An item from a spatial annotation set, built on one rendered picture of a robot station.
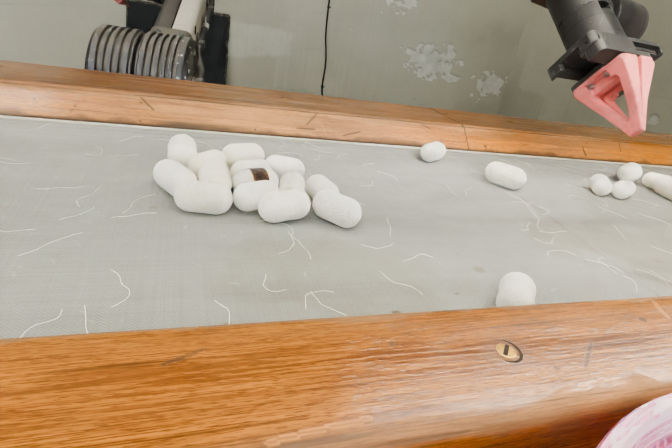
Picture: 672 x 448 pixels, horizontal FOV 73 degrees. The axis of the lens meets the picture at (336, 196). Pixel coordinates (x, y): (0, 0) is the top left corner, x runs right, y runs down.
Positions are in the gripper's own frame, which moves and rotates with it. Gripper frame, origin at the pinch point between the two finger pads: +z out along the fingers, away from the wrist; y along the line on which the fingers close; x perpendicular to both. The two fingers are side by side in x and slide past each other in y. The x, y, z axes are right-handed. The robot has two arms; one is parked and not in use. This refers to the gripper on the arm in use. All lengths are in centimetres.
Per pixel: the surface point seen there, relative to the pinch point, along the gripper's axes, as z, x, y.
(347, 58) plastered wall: -141, 141, 40
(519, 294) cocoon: 18.2, -8.7, -28.5
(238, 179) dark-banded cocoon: 7.7, 0.4, -40.2
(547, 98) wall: -112, 119, 143
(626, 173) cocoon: 2.6, 4.9, 3.3
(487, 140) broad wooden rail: -4.4, 10.8, -9.0
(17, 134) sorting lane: 1, 8, -55
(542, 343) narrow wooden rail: 20.7, -11.8, -30.9
